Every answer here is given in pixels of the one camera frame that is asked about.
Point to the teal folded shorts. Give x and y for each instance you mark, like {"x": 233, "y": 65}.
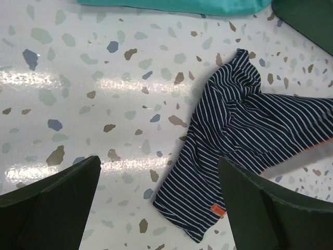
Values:
{"x": 205, "y": 7}

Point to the navy white striped underwear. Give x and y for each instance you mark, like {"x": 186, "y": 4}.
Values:
{"x": 236, "y": 120}

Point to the green divided organizer box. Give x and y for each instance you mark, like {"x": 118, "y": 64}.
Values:
{"x": 311, "y": 18}

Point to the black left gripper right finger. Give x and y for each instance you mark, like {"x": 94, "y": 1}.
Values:
{"x": 264, "y": 215}

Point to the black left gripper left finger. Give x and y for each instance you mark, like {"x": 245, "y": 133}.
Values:
{"x": 50, "y": 213}

